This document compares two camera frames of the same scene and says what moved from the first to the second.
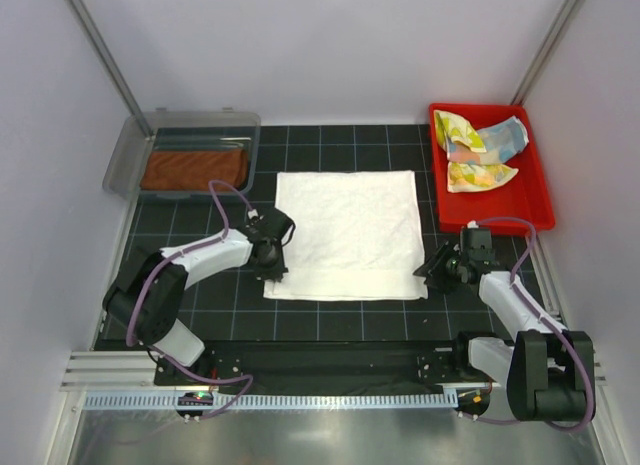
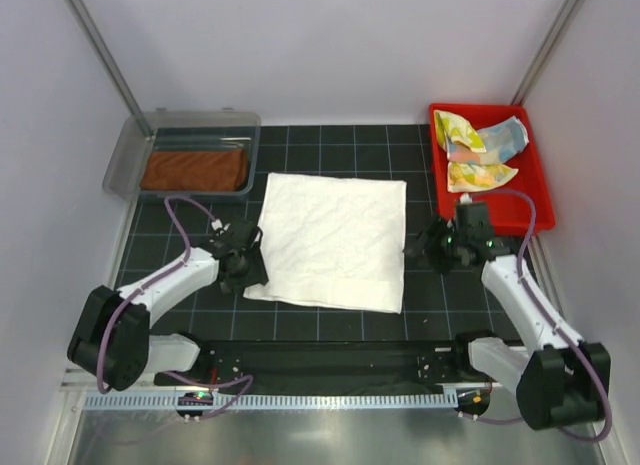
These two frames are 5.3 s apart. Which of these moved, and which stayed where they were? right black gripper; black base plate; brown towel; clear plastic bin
Moved: right black gripper
Stayed: black base plate; brown towel; clear plastic bin
